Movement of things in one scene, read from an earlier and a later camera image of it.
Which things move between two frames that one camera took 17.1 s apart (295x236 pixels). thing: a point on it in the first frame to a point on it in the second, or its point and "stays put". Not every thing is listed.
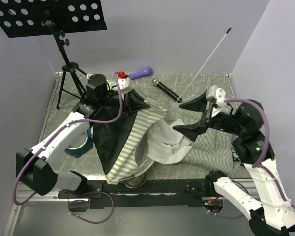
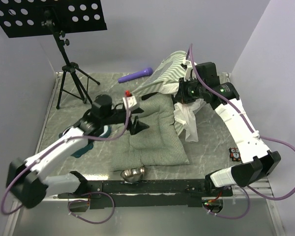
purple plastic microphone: x=145 y=72 stays put
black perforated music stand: x=21 y=18 stays put
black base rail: x=115 y=194 stays put
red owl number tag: x=235 y=156 stays put
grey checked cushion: x=212 y=151 to x=160 y=144
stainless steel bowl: x=136 y=182 to x=132 y=174
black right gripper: x=197 y=104 to x=181 y=96
